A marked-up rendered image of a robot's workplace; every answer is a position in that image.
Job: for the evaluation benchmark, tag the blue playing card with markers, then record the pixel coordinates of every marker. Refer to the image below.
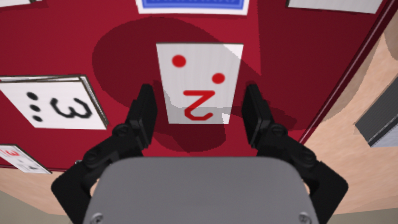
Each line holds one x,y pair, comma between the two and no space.
234,7

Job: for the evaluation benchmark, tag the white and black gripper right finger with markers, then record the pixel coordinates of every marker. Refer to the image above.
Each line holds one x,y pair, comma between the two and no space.
327,188

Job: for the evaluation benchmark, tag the dark red card cloth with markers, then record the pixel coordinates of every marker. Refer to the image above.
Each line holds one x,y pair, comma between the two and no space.
296,56

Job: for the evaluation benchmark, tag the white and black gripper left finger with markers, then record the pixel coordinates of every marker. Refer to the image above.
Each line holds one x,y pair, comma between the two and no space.
72,188

